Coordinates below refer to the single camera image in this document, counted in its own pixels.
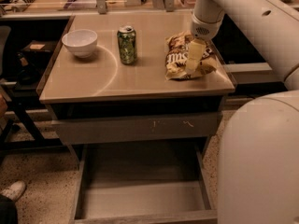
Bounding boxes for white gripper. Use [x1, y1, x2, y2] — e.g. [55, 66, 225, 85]
[185, 14, 222, 74]

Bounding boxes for brown sea salt chip bag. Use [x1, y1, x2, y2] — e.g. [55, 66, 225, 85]
[165, 31, 217, 80]

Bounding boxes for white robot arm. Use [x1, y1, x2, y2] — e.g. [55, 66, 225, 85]
[192, 0, 299, 224]

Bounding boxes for grey drawer cabinet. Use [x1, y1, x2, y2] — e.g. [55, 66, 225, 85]
[36, 10, 237, 224]

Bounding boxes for closed grey top drawer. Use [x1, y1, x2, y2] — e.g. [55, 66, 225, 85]
[52, 112, 222, 146]

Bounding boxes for open grey middle drawer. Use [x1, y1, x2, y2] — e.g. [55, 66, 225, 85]
[69, 140, 217, 224]

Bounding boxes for green soda can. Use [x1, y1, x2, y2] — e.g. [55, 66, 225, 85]
[117, 25, 137, 64]

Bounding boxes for white bowl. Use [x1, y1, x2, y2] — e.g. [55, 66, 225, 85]
[62, 29, 98, 58]

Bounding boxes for black coiled spring object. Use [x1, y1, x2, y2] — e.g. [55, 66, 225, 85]
[11, 0, 35, 12]

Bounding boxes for black office chair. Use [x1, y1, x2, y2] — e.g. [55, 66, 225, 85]
[0, 25, 13, 161]

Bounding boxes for white shoe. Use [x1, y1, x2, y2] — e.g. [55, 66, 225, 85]
[0, 180, 26, 203]

